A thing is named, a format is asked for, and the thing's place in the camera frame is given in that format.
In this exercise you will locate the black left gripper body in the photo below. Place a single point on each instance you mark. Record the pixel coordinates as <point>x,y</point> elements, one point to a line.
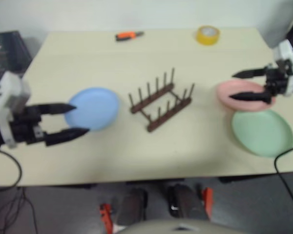
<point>24,124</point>

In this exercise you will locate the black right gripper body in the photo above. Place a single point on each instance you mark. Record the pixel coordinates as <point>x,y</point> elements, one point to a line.
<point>278,78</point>

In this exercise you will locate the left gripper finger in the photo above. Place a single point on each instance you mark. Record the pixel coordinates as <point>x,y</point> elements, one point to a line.
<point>56,108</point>
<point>66,135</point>

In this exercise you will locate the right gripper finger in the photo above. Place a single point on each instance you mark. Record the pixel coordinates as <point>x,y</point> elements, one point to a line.
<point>251,96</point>
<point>251,72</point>

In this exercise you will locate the red plastic plate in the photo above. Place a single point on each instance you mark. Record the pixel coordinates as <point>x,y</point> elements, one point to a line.
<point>236,87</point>

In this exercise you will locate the blue plastic plate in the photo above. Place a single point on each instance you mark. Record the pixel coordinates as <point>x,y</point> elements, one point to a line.
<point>95,107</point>

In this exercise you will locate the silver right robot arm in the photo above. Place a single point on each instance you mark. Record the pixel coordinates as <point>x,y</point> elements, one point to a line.
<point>276,22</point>

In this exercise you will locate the brown wooden dish rack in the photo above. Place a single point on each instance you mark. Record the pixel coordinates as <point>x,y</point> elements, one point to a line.
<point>161,102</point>

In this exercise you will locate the green plastic plate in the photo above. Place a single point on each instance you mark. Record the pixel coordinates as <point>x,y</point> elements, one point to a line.
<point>261,131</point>

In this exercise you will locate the yellow tape roll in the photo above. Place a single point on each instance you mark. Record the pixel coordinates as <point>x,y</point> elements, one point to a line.
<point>207,36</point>

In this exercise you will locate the black laptop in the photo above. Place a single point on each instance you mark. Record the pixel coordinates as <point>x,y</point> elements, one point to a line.
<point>7,53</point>

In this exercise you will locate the dark grey rounded shape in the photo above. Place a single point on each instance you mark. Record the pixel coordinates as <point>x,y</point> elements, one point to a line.
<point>129,207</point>

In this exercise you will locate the orange black utility knife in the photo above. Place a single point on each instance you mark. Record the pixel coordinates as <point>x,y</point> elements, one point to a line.
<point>127,35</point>

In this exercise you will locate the grey robot torso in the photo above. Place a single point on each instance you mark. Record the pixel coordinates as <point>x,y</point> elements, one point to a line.
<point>175,228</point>

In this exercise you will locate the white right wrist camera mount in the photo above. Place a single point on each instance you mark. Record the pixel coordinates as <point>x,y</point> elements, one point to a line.
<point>286,52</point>

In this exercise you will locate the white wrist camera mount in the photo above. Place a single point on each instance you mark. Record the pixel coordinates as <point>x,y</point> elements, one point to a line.
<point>286,52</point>
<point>7,97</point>

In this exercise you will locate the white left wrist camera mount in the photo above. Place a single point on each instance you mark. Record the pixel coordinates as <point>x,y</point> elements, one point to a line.
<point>7,97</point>

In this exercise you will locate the orange black bracket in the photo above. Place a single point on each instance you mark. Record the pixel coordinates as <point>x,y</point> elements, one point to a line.
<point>105,217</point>
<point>208,202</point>

